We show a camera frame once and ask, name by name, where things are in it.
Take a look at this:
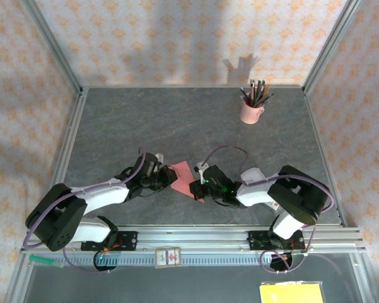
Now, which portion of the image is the pink square paper sheet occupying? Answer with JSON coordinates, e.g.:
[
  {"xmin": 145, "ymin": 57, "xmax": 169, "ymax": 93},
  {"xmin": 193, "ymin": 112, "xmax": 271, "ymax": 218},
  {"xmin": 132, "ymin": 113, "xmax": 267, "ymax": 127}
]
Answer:
[{"xmin": 169, "ymin": 160, "xmax": 206, "ymax": 203}]

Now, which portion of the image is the grey slotted cable duct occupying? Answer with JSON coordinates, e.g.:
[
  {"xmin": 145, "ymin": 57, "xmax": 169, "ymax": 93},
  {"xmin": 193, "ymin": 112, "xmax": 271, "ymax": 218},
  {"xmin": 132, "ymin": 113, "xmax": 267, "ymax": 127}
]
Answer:
[{"xmin": 63, "ymin": 252, "xmax": 307, "ymax": 266}]

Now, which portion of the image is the aluminium table side rail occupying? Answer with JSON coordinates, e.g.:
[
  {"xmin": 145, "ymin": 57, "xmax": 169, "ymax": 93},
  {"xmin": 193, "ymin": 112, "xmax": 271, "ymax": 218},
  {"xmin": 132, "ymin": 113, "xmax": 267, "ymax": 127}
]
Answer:
[
  {"xmin": 302, "ymin": 87, "xmax": 349, "ymax": 228},
  {"xmin": 30, "ymin": 87, "xmax": 90, "ymax": 229}
]

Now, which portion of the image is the white card in clear sleeve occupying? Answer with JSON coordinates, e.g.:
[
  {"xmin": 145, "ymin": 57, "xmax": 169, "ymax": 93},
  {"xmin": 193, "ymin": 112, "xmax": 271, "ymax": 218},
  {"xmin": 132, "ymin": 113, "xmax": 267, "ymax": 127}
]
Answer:
[{"xmin": 262, "ymin": 201, "xmax": 284, "ymax": 213}]

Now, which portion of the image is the green marker pen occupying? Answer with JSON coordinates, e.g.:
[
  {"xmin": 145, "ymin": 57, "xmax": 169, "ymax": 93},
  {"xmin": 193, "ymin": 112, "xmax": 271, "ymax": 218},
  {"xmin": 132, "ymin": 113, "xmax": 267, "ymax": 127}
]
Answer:
[{"xmin": 28, "ymin": 254, "xmax": 66, "ymax": 270}]

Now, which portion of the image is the playing card box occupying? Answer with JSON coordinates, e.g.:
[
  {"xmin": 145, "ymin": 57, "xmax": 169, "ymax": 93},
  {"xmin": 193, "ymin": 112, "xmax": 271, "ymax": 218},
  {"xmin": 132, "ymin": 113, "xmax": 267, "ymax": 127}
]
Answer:
[{"xmin": 154, "ymin": 246, "xmax": 182, "ymax": 270}]

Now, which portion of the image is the short aluminium frame leg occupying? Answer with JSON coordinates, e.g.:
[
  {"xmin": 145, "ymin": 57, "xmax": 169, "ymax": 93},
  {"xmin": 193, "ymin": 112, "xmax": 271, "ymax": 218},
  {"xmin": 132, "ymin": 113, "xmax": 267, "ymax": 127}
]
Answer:
[
  {"xmin": 3, "ymin": 254, "xmax": 35, "ymax": 303},
  {"xmin": 349, "ymin": 252, "xmax": 377, "ymax": 303}
]

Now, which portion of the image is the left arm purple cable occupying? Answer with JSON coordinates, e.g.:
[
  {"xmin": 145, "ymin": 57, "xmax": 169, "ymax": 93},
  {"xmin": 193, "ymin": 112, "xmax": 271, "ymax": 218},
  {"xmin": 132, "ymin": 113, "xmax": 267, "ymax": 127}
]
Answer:
[{"xmin": 24, "ymin": 145, "xmax": 148, "ymax": 275}]

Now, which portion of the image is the long aluminium mounting rail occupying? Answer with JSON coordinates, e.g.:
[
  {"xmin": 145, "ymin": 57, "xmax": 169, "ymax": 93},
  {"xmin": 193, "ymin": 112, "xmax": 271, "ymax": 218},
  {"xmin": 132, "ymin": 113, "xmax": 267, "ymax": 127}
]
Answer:
[{"xmin": 20, "ymin": 224, "xmax": 366, "ymax": 255}]

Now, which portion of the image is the aluminium frame post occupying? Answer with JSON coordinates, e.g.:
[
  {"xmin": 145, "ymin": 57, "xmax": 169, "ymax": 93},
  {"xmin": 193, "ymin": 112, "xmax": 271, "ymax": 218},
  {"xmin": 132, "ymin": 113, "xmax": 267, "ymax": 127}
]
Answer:
[
  {"xmin": 302, "ymin": 0, "xmax": 364, "ymax": 95},
  {"xmin": 21, "ymin": 0, "xmax": 85, "ymax": 95}
]

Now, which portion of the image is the pink pencil cup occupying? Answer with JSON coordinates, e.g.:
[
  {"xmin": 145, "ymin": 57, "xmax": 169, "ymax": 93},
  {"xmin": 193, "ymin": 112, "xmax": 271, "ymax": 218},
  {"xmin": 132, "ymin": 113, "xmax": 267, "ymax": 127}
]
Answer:
[{"xmin": 239, "ymin": 100, "xmax": 267, "ymax": 125}]

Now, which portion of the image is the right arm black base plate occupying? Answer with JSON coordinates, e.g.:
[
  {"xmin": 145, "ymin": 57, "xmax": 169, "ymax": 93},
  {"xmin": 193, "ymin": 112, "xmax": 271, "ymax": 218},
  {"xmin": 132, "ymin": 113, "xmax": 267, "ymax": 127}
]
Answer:
[{"xmin": 246, "ymin": 229, "xmax": 306, "ymax": 253}]

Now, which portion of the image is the yellow paper pad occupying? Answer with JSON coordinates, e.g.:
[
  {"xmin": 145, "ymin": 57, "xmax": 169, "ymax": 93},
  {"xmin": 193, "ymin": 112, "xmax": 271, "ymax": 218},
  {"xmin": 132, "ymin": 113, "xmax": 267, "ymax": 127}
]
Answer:
[{"xmin": 259, "ymin": 281, "xmax": 325, "ymax": 303}]

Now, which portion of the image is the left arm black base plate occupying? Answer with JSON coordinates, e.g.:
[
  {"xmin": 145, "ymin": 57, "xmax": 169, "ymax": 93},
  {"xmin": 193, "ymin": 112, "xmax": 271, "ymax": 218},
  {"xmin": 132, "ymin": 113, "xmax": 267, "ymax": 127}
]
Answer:
[{"xmin": 80, "ymin": 230, "xmax": 138, "ymax": 253}]

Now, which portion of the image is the aluminium table end rail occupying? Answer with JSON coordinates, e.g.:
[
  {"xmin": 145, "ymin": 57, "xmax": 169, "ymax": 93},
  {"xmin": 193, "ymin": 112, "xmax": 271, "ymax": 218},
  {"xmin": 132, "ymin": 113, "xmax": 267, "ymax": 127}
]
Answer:
[{"xmin": 81, "ymin": 83, "xmax": 306, "ymax": 90}]

